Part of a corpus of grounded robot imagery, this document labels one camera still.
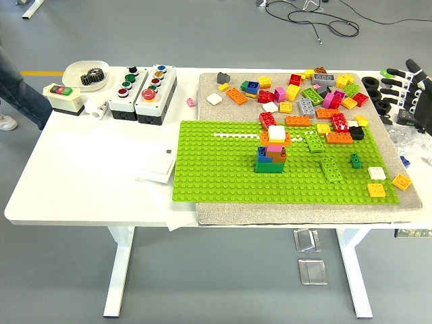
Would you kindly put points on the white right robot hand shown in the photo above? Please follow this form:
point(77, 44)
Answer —
point(423, 101)

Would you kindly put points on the lime long toy brick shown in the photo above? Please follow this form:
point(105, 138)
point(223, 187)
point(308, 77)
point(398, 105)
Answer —
point(330, 169)
point(315, 141)
point(312, 95)

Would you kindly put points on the red square toy brick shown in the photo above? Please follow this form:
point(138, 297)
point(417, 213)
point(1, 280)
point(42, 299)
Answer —
point(295, 79)
point(360, 99)

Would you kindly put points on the yellow square toy brick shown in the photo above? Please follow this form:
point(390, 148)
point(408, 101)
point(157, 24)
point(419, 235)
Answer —
point(376, 190)
point(265, 82)
point(323, 129)
point(286, 107)
point(349, 103)
point(361, 120)
point(401, 182)

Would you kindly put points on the lime square toy brick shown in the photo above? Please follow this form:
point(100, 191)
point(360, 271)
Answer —
point(352, 88)

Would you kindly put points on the black toy brick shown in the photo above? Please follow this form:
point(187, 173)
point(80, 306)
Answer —
point(357, 133)

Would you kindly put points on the small white toy brick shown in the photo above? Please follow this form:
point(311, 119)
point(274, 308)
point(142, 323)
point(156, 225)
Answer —
point(352, 123)

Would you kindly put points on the white square toy brick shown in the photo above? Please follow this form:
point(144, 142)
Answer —
point(276, 132)
point(377, 173)

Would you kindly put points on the red long toy brick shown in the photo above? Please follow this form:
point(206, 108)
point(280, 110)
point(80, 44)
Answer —
point(339, 121)
point(267, 119)

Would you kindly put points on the small dark green brick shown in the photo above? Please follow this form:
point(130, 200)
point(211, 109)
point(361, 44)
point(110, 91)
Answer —
point(355, 161)

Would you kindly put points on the magenta toy brick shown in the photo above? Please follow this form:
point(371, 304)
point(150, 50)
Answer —
point(332, 100)
point(280, 95)

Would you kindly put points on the orange long toy brick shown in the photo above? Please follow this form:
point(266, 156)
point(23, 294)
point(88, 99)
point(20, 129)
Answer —
point(337, 137)
point(280, 142)
point(237, 96)
point(298, 121)

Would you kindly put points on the dark grey toy brick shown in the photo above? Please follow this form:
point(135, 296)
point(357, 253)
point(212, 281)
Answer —
point(223, 78)
point(323, 90)

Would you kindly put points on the grey long toy brick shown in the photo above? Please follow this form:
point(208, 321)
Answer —
point(306, 107)
point(323, 78)

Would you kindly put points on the brown toy brick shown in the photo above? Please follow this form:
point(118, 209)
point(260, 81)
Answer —
point(320, 70)
point(278, 158)

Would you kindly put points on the green square toy brick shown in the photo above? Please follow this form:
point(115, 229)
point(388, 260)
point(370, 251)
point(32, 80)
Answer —
point(269, 167)

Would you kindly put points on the blue toy brick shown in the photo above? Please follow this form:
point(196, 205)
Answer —
point(261, 155)

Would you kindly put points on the blue green yellow brick stack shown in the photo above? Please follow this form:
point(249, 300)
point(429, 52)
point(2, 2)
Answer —
point(251, 87)

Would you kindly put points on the small yellow toy brick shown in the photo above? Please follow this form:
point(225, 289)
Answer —
point(223, 86)

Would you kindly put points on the green studded baseplate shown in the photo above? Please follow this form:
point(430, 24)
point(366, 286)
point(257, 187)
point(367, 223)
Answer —
point(219, 168)

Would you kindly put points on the small pink toy brick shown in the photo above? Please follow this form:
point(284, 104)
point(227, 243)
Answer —
point(191, 102)

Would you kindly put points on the black device green display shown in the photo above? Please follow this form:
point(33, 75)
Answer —
point(405, 116)

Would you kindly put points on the small black rubber part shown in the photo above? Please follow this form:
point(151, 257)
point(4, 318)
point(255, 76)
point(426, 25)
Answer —
point(386, 119)

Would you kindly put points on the clear plastic bag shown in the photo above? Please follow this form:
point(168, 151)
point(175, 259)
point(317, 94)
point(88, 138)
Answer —
point(408, 141)

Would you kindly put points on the green tag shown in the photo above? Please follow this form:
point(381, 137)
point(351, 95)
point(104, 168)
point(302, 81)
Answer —
point(383, 72)

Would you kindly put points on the small blue piece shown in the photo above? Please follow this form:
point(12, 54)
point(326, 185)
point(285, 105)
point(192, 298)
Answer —
point(405, 161)

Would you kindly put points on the dark keyed panel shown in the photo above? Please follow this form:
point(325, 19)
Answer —
point(413, 233)

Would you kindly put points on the white flat square tile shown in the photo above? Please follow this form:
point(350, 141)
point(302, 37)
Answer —
point(214, 99)
point(270, 107)

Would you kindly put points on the white table leg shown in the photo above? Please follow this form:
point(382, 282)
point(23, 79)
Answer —
point(118, 270)
point(354, 270)

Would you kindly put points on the silver floor socket plate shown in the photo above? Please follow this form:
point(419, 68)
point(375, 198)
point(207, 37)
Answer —
point(312, 271)
point(305, 241)

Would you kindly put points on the grey-brown mat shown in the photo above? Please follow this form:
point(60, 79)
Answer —
point(219, 113)

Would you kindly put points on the emergency stop control box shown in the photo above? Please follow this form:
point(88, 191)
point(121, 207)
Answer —
point(158, 101)

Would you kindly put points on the white paper sheet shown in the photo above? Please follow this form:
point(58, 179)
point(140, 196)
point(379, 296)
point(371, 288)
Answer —
point(179, 219)

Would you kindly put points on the three-button control box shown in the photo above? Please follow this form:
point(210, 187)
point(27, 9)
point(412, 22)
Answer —
point(125, 98)

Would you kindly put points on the white pipe tee fitting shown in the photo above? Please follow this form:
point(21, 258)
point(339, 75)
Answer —
point(96, 108)

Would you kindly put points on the black metal gears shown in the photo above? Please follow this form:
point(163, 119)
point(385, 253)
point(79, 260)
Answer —
point(91, 78)

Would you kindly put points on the white bowl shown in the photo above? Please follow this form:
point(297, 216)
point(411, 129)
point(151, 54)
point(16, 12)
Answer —
point(72, 76)

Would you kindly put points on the white furniture foot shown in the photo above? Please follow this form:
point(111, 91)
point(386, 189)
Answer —
point(32, 9)

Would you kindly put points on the person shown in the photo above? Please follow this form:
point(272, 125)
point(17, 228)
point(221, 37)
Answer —
point(20, 98)

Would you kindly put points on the silver metal bracket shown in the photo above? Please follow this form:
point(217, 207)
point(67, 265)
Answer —
point(260, 2)

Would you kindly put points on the white wall switch plate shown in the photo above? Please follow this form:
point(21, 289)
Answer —
point(155, 168)

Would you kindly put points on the white red-green switch box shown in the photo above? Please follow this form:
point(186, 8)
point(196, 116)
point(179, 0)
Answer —
point(64, 101)

